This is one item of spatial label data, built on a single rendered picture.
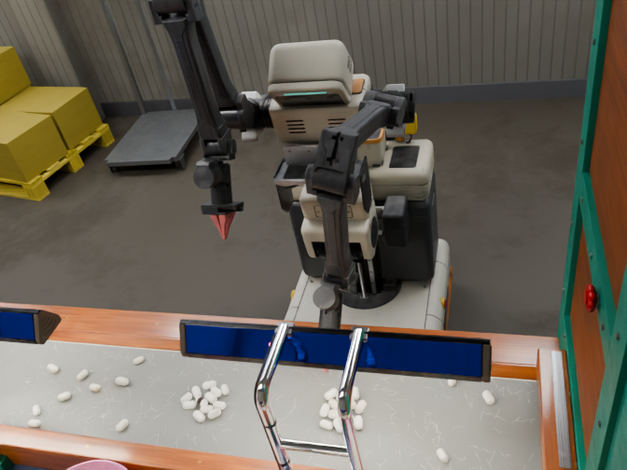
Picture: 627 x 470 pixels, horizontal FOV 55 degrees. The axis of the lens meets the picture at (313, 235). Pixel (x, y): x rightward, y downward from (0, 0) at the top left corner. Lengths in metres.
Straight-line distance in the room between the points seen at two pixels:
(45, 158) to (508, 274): 3.03
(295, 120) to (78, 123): 3.00
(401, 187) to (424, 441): 0.98
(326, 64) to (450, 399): 0.89
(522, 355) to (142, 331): 1.04
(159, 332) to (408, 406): 0.74
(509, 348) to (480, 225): 1.64
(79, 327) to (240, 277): 1.28
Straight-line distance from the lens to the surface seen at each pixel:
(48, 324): 1.52
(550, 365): 1.44
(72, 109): 4.56
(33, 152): 4.35
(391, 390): 1.53
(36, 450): 1.72
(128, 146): 4.36
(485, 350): 1.14
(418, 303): 2.37
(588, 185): 1.23
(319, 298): 1.48
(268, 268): 3.08
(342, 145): 1.24
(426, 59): 4.20
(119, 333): 1.87
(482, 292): 2.80
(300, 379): 1.59
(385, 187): 2.14
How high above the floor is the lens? 1.97
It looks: 38 degrees down
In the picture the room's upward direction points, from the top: 12 degrees counter-clockwise
